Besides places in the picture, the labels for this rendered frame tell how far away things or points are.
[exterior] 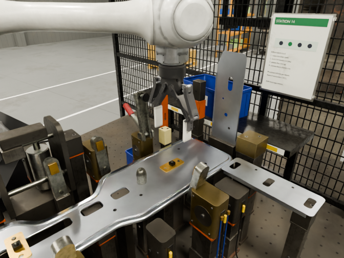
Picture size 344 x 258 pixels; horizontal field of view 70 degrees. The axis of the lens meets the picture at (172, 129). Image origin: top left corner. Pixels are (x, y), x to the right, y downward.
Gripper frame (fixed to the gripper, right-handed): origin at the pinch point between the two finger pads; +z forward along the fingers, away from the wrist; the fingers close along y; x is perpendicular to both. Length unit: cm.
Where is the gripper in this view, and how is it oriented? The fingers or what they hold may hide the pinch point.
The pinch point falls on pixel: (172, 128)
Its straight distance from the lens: 76.6
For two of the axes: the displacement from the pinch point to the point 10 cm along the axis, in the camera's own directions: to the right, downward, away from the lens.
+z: 0.0, 8.9, 4.5
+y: 6.8, 3.3, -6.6
